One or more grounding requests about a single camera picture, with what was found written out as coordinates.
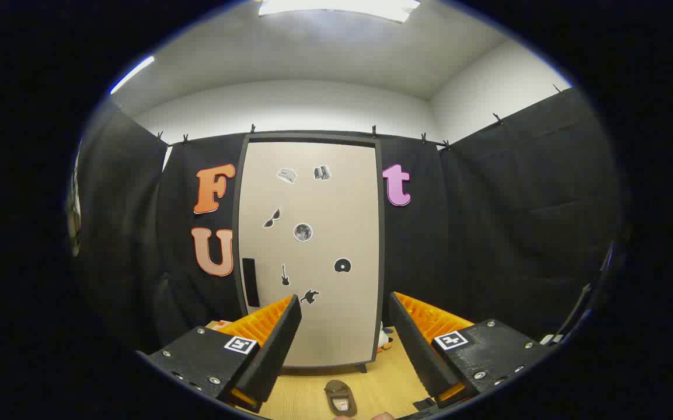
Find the black backdrop cloth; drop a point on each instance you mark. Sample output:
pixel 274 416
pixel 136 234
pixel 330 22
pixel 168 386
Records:
pixel 488 233

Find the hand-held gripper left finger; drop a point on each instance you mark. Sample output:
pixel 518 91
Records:
pixel 281 344

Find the white ceiling light panel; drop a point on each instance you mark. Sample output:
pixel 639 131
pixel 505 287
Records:
pixel 336 7

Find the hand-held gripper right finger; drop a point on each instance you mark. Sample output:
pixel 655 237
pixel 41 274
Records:
pixel 412 344

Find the small penguin toy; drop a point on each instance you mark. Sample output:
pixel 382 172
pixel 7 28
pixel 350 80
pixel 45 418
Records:
pixel 384 338

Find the brown fuzzy shoe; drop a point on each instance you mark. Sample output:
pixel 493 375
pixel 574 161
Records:
pixel 341 399

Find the ceiling light strip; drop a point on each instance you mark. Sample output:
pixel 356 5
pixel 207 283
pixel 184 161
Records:
pixel 132 74

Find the dark grey shoe cabinet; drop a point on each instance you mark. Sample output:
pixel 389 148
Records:
pixel 380 233

